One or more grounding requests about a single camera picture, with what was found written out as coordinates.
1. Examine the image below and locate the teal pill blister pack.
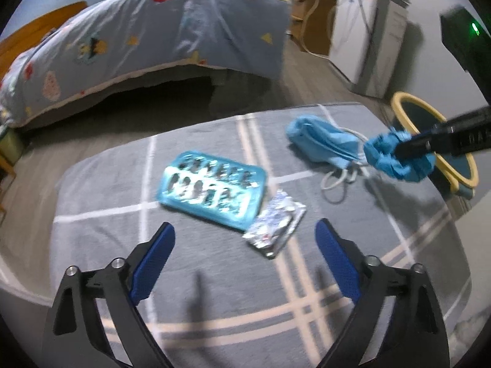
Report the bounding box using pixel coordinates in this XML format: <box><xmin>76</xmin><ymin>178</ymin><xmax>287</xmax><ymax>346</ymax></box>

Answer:
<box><xmin>157</xmin><ymin>150</ymin><xmax>267</xmax><ymax>232</ymax></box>

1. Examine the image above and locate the blue face mask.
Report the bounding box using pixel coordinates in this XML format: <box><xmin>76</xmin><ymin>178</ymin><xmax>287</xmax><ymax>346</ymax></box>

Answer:
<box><xmin>285</xmin><ymin>114</ymin><xmax>370</xmax><ymax>205</ymax></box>

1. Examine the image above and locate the blue disposable glove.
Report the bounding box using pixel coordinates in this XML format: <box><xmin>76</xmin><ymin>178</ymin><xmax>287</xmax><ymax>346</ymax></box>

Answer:
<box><xmin>363</xmin><ymin>128</ymin><xmax>436</xmax><ymax>183</ymax></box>

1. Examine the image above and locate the yellow rim teal trash bin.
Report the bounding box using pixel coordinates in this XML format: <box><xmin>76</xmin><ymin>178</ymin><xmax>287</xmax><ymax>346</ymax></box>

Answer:
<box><xmin>390</xmin><ymin>91</ymin><xmax>485</xmax><ymax>200</ymax></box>

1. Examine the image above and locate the small silver blister pack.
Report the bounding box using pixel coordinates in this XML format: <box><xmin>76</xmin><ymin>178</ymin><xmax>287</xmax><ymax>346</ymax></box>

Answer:
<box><xmin>242</xmin><ymin>190</ymin><xmax>306</xmax><ymax>259</ymax></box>

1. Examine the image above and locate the grey plaid cushion stool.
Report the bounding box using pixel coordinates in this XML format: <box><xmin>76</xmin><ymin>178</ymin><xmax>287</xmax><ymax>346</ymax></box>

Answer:
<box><xmin>50</xmin><ymin>103</ymin><xmax>471</xmax><ymax>367</ymax></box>

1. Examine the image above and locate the white air purifier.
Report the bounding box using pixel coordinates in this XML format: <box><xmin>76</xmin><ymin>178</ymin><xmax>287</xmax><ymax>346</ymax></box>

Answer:
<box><xmin>329</xmin><ymin>0</ymin><xmax>410</xmax><ymax>99</ymax></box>

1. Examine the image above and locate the wooden side cabinet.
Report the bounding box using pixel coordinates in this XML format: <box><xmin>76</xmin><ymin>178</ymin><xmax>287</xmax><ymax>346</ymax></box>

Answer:
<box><xmin>290</xmin><ymin>0</ymin><xmax>337</xmax><ymax>56</ymax></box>

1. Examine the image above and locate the small green bin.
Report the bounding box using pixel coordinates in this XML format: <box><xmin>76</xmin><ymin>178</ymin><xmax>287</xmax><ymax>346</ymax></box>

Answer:
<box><xmin>0</xmin><ymin>125</ymin><xmax>25</xmax><ymax>165</ymax></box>

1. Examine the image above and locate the blue cartoon duvet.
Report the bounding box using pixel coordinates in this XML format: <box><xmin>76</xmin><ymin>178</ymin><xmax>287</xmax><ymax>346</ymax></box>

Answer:
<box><xmin>1</xmin><ymin>0</ymin><xmax>290</xmax><ymax>127</ymax></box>

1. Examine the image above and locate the wooden bed headboard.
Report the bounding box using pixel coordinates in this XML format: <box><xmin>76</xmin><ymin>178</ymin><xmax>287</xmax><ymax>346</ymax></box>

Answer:
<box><xmin>0</xmin><ymin>1</ymin><xmax>88</xmax><ymax>78</ymax></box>

